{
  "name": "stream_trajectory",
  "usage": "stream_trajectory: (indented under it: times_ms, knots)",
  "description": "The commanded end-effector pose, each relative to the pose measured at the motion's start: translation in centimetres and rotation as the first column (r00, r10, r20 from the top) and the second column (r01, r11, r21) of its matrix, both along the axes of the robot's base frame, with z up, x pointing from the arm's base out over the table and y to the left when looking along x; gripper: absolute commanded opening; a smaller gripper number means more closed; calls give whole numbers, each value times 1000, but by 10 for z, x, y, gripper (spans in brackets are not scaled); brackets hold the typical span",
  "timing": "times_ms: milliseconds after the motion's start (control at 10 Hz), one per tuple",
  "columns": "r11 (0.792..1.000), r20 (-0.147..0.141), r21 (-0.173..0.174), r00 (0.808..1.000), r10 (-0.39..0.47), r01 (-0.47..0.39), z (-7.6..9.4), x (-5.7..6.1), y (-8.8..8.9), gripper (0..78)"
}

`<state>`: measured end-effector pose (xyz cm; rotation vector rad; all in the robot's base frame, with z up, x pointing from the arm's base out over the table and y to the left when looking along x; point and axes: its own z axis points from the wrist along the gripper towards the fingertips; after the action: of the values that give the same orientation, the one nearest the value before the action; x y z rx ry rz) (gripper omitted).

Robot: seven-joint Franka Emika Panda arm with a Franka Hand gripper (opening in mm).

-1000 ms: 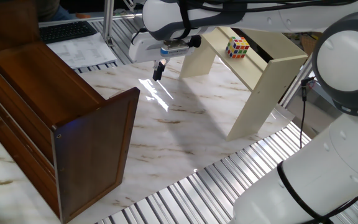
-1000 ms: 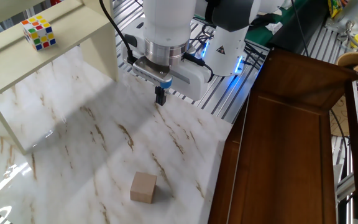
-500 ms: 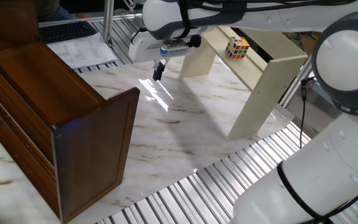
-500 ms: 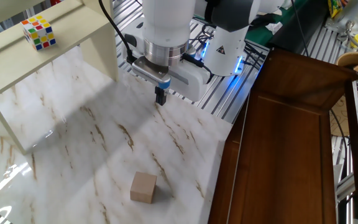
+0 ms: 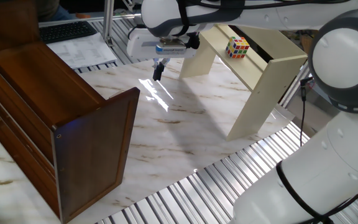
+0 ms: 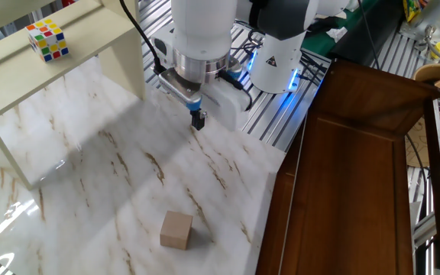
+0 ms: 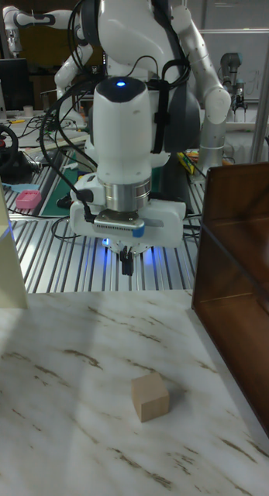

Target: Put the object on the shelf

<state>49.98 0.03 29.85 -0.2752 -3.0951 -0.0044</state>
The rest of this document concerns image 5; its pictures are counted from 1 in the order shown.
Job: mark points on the dark brown wooden shelf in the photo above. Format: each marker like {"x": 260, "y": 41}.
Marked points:
{"x": 89, "y": 149}

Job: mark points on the white printed paper sheets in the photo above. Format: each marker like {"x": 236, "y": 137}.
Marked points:
{"x": 82, "y": 51}

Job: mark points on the aluminium frame post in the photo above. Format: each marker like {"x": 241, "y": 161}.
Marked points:
{"x": 108, "y": 18}

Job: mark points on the cream wooden shelf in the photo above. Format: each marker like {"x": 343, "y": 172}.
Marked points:
{"x": 259, "y": 90}

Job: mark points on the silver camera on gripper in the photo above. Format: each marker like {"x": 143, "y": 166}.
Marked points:
{"x": 169, "y": 48}

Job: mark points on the seated person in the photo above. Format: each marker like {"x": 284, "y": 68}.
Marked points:
{"x": 47, "y": 7}

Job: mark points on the small orange object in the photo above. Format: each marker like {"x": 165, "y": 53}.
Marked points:
{"x": 82, "y": 15}

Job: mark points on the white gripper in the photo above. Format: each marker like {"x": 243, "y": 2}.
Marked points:
{"x": 138, "y": 43}

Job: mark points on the black computer keyboard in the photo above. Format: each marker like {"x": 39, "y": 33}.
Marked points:
{"x": 67, "y": 31}

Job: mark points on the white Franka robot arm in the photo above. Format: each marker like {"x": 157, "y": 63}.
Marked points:
{"x": 337, "y": 161}

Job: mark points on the colourful Rubik's cube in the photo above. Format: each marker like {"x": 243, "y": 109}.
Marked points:
{"x": 237, "y": 47}

